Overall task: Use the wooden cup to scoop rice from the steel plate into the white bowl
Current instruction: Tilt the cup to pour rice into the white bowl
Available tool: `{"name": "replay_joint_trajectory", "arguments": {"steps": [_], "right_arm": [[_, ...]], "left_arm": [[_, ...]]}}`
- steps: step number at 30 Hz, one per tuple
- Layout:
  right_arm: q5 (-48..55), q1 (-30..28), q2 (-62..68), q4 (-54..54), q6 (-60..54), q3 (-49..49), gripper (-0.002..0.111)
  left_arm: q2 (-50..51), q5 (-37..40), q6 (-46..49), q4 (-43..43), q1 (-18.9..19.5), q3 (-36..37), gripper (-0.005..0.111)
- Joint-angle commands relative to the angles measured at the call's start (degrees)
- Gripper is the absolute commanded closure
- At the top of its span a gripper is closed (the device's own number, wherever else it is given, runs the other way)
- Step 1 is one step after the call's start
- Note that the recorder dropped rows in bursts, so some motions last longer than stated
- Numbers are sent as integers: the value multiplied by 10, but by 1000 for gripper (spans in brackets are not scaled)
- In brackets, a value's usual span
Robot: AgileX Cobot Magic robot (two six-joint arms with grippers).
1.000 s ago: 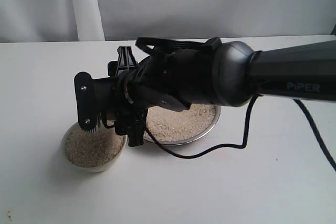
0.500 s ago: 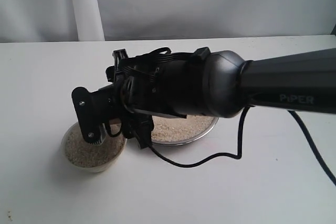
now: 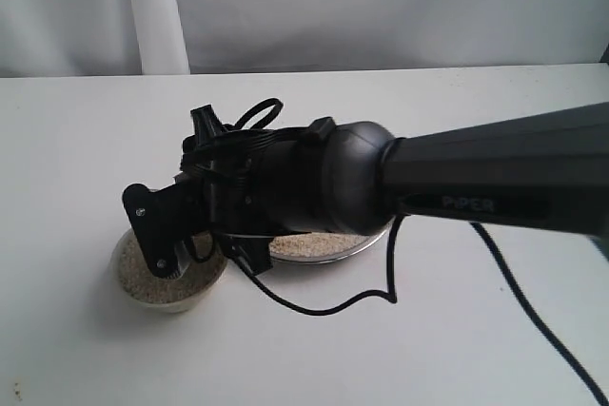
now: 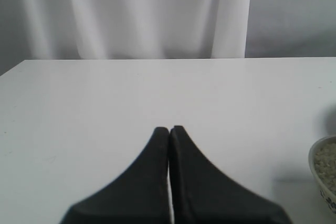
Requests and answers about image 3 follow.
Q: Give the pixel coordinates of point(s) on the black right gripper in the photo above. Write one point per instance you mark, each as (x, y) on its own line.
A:
(256, 181)

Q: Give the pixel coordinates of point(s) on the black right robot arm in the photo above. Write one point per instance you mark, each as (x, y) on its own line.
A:
(548, 172)

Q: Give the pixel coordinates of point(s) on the white ceramic rice bowl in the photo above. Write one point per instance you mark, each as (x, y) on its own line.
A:
(171, 296)

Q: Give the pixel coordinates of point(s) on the round steel rice tray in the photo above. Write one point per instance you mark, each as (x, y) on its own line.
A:
(321, 248)

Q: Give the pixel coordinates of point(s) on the white backdrop curtain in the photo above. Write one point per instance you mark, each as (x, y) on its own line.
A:
(124, 37)

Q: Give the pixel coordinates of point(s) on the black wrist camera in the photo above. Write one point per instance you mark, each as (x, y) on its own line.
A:
(250, 254)

